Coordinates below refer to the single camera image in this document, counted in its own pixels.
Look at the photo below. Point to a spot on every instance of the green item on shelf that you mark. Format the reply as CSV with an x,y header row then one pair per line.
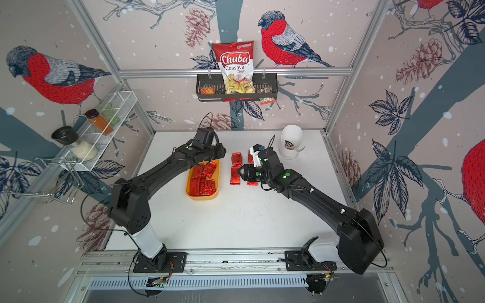
x,y
109,113

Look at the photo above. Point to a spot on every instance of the chrome wire rack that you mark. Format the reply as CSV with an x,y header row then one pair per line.
x,y
57,182

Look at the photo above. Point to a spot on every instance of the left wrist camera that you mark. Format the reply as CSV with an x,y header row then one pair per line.
x,y
204,136

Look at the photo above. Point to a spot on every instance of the white wire wall shelf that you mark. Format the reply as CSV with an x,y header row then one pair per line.
x,y
120,104

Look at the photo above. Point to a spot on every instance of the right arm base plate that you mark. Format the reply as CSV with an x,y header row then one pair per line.
x,y
301,261

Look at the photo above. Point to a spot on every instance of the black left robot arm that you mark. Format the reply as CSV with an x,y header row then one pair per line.
x,y
129,204

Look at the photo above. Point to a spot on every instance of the yellow storage box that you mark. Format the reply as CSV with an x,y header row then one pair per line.
x,y
202,196

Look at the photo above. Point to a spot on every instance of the Chuba cassava chips bag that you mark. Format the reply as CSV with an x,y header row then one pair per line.
x,y
236,64

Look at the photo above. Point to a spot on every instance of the orange spice bottle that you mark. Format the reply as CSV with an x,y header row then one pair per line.
x,y
99,122

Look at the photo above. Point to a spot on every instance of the white mug with logo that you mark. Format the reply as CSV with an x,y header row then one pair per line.
x,y
291,142

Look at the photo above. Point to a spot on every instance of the black lid rice jar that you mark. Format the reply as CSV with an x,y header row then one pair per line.
x,y
80,148

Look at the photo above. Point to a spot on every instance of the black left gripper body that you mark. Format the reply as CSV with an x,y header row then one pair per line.
x,y
214,152

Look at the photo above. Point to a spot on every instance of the pile of red tea bags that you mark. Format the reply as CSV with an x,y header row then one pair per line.
x,y
202,180

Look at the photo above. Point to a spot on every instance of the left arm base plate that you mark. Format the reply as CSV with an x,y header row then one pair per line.
x,y
174,262

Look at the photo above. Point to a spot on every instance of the black wire wall basket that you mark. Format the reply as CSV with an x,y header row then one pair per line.
x,y
211,88

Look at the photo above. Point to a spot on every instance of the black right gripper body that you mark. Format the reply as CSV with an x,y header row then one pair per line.
x,y
256,174

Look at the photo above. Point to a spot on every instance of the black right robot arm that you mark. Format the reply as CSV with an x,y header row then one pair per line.
x,y
359,238

